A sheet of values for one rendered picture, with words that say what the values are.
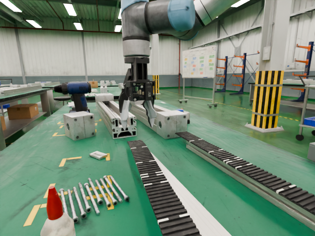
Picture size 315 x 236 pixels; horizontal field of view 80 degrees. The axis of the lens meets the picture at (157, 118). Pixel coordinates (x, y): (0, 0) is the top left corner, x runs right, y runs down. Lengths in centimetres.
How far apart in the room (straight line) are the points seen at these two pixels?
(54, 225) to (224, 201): 30
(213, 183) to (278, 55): 366
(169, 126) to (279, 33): 349
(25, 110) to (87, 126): 380
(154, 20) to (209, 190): 41
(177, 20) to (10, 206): 52
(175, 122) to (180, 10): 41
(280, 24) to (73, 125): 375
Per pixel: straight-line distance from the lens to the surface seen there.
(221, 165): 54
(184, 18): 49
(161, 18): 50
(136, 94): 51
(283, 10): 414
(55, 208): 27
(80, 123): 80
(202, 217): 33
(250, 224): 39
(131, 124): 78
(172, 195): 37
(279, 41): 404
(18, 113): 463
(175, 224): 31
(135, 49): 52
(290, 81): 663
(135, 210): 39
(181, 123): 76
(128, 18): 54
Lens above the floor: 102
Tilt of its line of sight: 13 degrees down
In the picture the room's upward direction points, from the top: 1 degrees counter-clockwise
